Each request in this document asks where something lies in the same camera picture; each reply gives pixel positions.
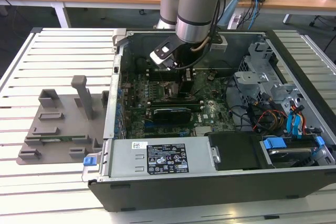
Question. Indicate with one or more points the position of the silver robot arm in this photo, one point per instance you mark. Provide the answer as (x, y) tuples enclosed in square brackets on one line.
[(194, 6)]

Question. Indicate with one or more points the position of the CPU socket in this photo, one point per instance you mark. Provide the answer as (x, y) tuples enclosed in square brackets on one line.
[(165, 87)]

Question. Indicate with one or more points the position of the RAM slot white clips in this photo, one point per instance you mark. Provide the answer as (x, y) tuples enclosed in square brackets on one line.
[(198, 108), (173, 102), (157, 76)]

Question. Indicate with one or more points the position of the round coin battery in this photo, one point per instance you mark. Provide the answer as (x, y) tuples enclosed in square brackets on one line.
[(210, 77)]

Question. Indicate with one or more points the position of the RAM slot black clips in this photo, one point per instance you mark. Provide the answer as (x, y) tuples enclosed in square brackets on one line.
[(173, 105), (173, 100), (157, 79)]

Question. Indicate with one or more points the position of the black graphics card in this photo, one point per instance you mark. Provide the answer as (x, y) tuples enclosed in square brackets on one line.
[(172, 116)]

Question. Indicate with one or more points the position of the white labelled container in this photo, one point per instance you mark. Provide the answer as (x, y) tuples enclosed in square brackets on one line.
[(235, 22)]

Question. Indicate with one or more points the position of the green motherboard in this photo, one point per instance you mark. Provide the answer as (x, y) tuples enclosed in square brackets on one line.
[(218, 111)]

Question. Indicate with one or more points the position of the metal drive cage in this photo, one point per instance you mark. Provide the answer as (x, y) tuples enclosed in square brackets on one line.
[(249, 77)]

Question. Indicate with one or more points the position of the pale blue teach pendant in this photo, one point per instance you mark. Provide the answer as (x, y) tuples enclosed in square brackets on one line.
[(232, 6)]

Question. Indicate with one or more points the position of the small silver heatsink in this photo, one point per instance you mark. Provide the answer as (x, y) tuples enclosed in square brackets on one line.
[(203, 131)]

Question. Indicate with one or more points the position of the black plastic shroud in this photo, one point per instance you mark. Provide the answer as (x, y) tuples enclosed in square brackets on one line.
[(236, 153)]

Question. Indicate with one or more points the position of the silver power supply unit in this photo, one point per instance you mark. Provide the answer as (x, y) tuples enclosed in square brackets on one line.
[(123, 161)]

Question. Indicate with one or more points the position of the hard disk in blue carrier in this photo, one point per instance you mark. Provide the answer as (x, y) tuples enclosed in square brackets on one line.
[(274, 144)]

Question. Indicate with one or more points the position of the grey parts rack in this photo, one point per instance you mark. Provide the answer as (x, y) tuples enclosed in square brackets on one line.
[(68, 129)]

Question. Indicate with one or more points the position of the black open PC case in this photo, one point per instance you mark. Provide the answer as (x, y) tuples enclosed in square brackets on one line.
[(183, 195)]

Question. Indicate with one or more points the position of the black chair base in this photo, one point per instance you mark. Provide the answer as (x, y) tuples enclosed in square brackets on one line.
[(319, 20)]

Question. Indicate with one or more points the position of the blue plastic latch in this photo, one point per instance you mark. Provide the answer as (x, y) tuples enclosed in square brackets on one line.
[(89, 161)]

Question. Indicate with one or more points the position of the green RAM stick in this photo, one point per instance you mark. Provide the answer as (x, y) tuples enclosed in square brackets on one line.
[(65, 138)]

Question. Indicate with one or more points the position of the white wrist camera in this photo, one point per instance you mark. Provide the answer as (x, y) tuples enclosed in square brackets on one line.
[(161, 53)]

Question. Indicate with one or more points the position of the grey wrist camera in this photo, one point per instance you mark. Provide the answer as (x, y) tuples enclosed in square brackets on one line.
[(219, 45)]

